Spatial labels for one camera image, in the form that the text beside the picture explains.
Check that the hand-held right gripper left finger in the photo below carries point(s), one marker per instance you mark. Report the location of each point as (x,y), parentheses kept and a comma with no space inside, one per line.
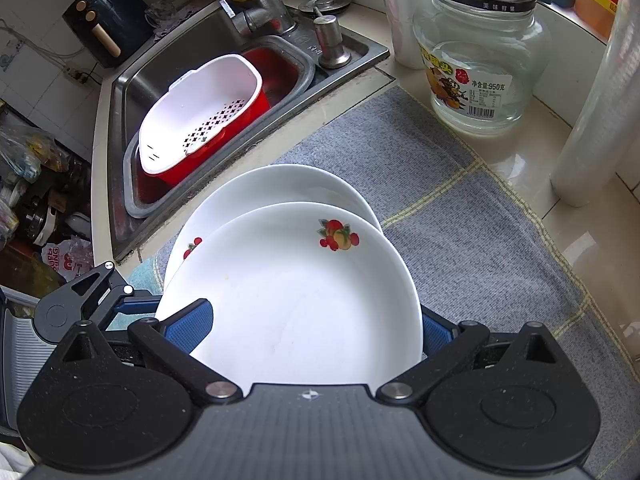
(190,322)

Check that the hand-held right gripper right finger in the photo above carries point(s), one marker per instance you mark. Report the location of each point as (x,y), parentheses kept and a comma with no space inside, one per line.
(435,332)

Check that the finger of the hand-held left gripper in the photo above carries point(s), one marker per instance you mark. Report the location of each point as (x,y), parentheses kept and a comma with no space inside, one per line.
(140,303)

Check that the white fruit print plate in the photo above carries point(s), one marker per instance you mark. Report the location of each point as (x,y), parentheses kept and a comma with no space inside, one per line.
(300,300)
(260,190)

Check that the grey checked dish towel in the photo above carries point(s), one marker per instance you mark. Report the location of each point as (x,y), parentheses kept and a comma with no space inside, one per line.
(475,260)

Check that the red white plastic bag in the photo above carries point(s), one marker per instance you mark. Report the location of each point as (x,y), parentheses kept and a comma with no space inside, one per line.
(65,260)

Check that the clear plastic bag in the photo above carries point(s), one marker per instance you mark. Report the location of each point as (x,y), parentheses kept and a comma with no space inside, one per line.
(20,155)

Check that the red plastic basin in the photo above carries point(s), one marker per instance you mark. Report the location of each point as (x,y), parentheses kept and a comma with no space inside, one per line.
(235,135)

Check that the white colander basket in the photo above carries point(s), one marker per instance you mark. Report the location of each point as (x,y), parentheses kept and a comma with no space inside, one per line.
(200,105)

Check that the white power strip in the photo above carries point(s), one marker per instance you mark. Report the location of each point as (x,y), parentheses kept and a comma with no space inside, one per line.
(80,75)

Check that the stainless steel sink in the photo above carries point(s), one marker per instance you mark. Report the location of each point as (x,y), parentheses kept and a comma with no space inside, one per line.
(170,60)

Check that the plastic wrap roll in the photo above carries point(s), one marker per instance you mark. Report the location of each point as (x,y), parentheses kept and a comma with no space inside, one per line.
(595,125)
(400,10)

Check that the grey red collapsible basin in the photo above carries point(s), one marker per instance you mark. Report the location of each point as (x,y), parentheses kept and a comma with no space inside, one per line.
(285,70)

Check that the glass jar green lid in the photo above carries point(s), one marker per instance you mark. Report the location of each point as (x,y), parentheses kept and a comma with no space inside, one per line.
(480,45)

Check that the dark blue air fryer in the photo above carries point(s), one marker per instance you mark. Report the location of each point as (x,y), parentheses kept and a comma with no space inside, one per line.
(115,5)

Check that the metal soap dispenser pump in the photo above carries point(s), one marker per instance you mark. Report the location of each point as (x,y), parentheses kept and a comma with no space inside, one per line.
(330,42)

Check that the metal sink drain lid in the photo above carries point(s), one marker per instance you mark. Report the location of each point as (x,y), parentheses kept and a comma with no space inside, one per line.
(327,2)

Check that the orange cooking wine bottle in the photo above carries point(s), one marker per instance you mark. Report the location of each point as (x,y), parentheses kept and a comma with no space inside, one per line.
(595,0)

